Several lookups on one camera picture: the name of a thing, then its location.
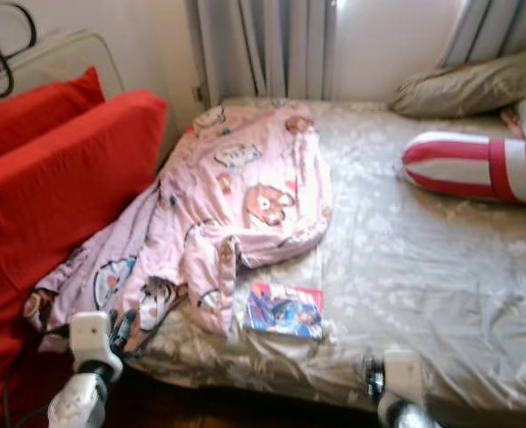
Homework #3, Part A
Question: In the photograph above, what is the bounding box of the beige pillow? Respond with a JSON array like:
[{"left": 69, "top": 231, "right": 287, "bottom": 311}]
[{"left": 390, "top": 45, "right": 526, "bottom": 119}]

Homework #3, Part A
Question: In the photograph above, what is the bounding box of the pink cartoon print blanket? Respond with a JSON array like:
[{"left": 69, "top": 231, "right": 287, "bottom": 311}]
[{"left": 22, "top": 103, "right": 333, "bottom": 344}]

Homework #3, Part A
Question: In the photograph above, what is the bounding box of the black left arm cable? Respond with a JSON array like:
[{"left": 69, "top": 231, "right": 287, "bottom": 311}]
[{"left": 3, "top": 334, "right": 72, "bottom": 428}]

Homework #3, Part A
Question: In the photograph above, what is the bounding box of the large red cushion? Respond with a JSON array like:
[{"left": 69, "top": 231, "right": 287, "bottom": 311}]
[{"left": 0, "top": 89, "right": 168, "bottom": 428}]

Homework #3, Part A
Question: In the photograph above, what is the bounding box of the red white blue bolster pillow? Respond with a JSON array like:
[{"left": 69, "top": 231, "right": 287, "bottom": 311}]
[{"left": 401, "top": 131, "right": 526, "bottom": 204}]

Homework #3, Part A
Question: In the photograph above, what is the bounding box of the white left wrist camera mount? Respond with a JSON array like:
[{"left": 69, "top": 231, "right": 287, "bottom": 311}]
[{"left": 69, "top": 310, "right": 123, "bottom": 380}]

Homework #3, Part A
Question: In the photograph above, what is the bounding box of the colourful comic magazine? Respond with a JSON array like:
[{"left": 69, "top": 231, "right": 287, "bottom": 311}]
[{"left": 243, "top": 282, "right": 325, "bottom": 340}]

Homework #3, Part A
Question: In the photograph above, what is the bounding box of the quilted mattress with green edge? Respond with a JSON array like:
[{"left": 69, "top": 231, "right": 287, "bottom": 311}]
[{"left": 0, "top": 29, "right": 126, "bottom": 112}]

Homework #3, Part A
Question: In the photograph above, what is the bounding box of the grey curtain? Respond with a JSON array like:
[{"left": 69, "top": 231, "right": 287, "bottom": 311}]
[
  {"left": 441, "top": 0, "right": 526, "bottom": 68},
  {"left": 187, "top": 0, "right": 335, "bottom": 103}
]

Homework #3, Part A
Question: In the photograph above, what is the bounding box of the bed with grey floral sheet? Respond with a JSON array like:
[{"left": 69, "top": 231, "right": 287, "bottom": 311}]
[{"left": 129, "top": 96, "right": 526, "bottom": 420}]

